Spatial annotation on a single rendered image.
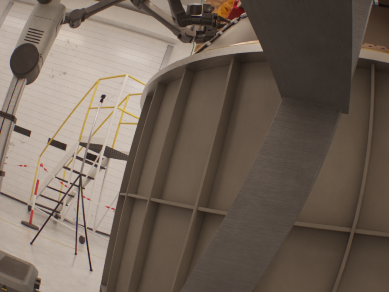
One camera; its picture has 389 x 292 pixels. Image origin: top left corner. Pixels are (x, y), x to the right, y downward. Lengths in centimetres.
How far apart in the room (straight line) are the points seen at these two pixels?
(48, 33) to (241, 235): 145
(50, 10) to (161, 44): 791
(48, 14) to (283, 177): 149
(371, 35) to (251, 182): 66
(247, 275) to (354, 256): 38
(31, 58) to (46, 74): 722
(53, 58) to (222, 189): 827
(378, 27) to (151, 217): 82
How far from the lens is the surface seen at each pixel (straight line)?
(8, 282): 153
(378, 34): 99
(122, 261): 124
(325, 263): 76
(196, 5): 188
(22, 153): 862
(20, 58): 170
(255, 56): 94
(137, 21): 931
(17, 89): 172
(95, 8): 212
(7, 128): 168
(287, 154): 41
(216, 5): 228
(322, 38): 29
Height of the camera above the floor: 73
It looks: 11 degrees up
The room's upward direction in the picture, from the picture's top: 15 degrees clockwise
